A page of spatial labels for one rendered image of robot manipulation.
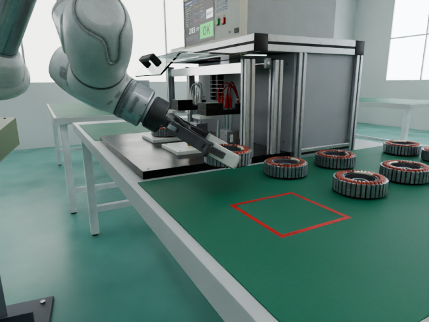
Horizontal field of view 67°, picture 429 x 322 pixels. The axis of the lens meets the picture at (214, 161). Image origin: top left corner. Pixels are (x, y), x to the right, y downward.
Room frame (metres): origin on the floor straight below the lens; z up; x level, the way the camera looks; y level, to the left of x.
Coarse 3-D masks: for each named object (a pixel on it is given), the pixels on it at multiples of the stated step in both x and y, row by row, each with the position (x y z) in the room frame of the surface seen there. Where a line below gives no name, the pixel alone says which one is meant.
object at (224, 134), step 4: (220, 128) 1.16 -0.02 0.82; (216, 132) 1.16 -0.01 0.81; (220, 132) 1.13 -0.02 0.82; (224, 132) 1.11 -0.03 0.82; (228, 132) 1.09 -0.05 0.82; (232, 132) 1.10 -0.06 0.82; (236, 132) 1.11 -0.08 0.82; (216, 136) 1.16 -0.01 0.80; (220, 136) 1.13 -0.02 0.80; (224, 136) 1.11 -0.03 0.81; (228, 136) 1.09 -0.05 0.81; (236, 136) 1.11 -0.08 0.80; (224, 140) 1.11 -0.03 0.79; (228, 140) 1.09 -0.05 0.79; (236, 140) 1.11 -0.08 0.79
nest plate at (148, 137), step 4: (144, 136) 1.28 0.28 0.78; (148, 136) 1.26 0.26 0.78; (152, 136) 1.26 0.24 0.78; (148, 140) 1.23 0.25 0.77; (152, 140) 1.19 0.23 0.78; (156, 140) 1.19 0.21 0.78; (160, 140) 1.19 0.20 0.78; (164, 140) 1.20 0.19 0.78; (168, 140) 1.21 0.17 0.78; (172, 140) 1.22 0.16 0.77; (176, 140) 1.22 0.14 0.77; (180, 140) 1.23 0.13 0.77
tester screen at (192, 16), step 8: (192, 0) 1.34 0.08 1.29; (200, 0) 1.27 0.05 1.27; (208, 0) 1.22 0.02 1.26; (192, 8) 1.34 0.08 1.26; (200, 8) 1.28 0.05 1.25; (208, 8) 1.22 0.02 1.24; (192, 16) 1.34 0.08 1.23; (192, 24) 1.34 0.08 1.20; (200, 24) 1.28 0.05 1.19; (192, 40) 1.35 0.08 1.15; (200, 40) 1.28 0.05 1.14
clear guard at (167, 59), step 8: (160, 56) 0.98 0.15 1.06; (168, 56) 0.91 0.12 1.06; (176, 56) 0.86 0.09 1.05; (184, 56) 0.98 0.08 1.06; (192, 56) 0.98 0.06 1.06; (200, 56) 0.98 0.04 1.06; (208, 56) 0.99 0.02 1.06; (216, 56) 0.99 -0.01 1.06; (224, 56) 0.99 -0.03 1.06; (232, 56) 0.99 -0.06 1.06; (240, 56) 1.00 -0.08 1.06; (248, 56) 1.00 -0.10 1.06; (256, 56) 1.00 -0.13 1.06; (152, 64) 0.99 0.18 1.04; (168, 64) 0.85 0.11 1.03; (144, 72) 0.98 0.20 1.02; (152, 72) 0.91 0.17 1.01; (160, 72) 0.84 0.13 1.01
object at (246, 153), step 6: (222, 144) 0.78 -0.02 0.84; (228, 144) 0.78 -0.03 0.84; (234, 144) 0.78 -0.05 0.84; (234, 150) 0.77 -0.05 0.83; (240, 150) 0.75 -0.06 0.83; (246, 150) 0.71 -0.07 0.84; (210, 156) 0.70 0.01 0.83; (240, 156) 0.69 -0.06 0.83; (246, 156) 0.70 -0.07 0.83; (210, 162) 0.70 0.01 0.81; (216, 162) 0.70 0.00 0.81; (240, 162) 0.69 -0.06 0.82; (246, 162) 0.70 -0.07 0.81
